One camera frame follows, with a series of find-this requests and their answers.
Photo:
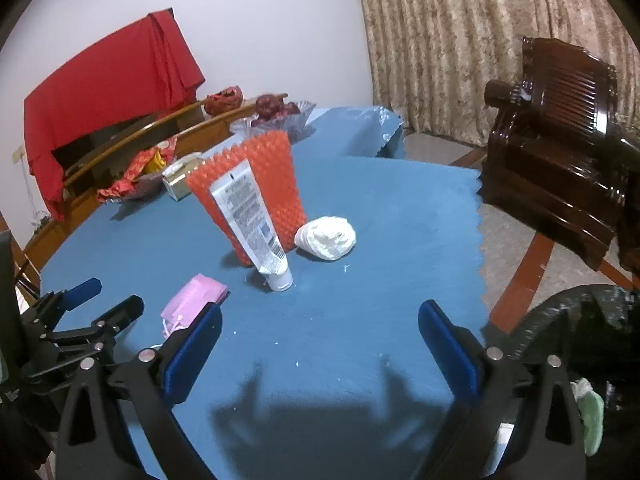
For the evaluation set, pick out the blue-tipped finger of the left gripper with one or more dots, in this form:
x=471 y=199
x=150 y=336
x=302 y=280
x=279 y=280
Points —
x=47 y=311

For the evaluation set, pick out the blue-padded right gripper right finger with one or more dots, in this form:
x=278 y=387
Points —
x=510 y=419

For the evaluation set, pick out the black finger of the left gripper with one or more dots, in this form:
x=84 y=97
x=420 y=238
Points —
x=100 y=335

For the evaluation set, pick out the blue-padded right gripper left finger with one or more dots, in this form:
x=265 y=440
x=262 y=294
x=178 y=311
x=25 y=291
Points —
x=94 y=441

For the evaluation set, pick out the green rubber glove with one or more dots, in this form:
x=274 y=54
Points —
x=591 y=410

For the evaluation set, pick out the pink face mask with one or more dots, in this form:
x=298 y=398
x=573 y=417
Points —
x=185 y=307

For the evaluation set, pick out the white tube with label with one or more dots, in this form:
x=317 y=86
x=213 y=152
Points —
x=238 y=197

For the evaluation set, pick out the black trash bag bin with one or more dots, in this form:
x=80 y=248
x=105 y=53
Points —
x=594 y=330

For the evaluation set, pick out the red snack wrapper dish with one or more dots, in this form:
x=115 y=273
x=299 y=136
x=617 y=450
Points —
x=143 y=177

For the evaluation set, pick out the small tissue box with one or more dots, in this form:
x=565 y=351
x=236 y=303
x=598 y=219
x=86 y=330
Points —
x=174 y=176

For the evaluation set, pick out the blue tablecloth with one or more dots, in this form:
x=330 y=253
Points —
x=330 y=379

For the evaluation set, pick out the wooden bench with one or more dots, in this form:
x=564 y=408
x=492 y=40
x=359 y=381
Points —
x=194 y=131

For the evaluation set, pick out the orange foam fruit net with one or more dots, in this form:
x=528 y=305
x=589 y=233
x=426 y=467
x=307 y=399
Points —
x=270 y=158

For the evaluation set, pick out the crumpled white tissue ball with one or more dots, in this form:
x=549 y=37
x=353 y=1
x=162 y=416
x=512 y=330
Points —
x=326 y=238

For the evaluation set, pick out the dark wooden armchair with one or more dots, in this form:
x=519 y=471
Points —
x=557 y=157

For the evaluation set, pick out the red cloth cover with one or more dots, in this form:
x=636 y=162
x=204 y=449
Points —
x=143 y=68

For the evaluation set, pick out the red apples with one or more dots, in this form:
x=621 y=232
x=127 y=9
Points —
x=271 y=107

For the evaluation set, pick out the glass fruit bowl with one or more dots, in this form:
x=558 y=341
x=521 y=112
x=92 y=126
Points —
x=296 y=125

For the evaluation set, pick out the beige patterned curtain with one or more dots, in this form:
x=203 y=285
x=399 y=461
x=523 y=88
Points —
x=430 y=59

